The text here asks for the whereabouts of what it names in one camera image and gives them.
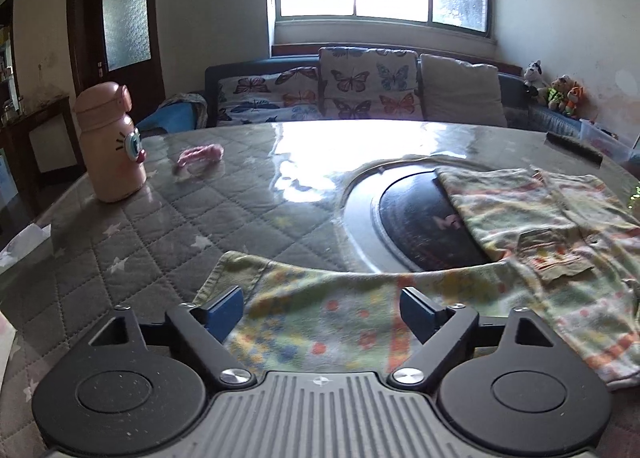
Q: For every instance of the black and white cow plush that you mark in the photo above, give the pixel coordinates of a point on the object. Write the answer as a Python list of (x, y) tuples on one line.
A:
[(534, 77)]

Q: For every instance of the blue bag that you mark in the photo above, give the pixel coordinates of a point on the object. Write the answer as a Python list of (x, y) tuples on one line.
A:
[(170, 117)]

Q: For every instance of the floral patterned shirt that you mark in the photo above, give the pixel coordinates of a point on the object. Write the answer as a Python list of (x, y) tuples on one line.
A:
[(350, 308)]

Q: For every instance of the pink cartoon water bottle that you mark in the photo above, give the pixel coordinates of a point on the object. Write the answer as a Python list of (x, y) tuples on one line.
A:
[(112, 157)]

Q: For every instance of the plain beige cushion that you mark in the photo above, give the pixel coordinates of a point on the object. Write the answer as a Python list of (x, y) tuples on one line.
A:
[(462, 90)]

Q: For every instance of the round black induction cooker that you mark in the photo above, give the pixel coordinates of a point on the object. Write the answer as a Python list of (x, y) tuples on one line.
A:
[(415, 218)]

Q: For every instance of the long butterfly print cushion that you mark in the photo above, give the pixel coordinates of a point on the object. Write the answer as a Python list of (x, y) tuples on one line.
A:
[(265, 97)]

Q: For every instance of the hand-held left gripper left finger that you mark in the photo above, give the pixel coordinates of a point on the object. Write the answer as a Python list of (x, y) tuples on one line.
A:
[(226, 310)]

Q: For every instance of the brown door with frosted glass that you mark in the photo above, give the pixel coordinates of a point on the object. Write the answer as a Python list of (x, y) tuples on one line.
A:
[(87, 12)]

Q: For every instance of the square butterfly print cushion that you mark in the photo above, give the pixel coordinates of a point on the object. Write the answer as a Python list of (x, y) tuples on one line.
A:
[(365, 82)]

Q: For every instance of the clear plastic storage box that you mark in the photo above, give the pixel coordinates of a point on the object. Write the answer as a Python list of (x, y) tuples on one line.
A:
[(607, 140)]

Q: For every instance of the white paper sheet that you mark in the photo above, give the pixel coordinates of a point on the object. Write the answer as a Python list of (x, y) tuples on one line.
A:
[(22, 243)]

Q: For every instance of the black remote control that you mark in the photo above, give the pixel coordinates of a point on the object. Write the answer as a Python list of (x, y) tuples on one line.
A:
[(572, 147)]

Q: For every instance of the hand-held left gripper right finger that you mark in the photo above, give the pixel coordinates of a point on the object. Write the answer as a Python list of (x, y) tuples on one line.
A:
[(416, 312)]

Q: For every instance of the dark blue sofa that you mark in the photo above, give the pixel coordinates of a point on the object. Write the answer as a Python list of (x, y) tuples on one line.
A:
[(512, 92)]

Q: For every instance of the dark wooden cabinet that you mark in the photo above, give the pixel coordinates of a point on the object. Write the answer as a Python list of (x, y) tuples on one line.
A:
[(20, 137)]

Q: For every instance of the orange fox plush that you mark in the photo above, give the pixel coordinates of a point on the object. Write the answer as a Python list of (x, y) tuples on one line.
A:
[(576, 100)]

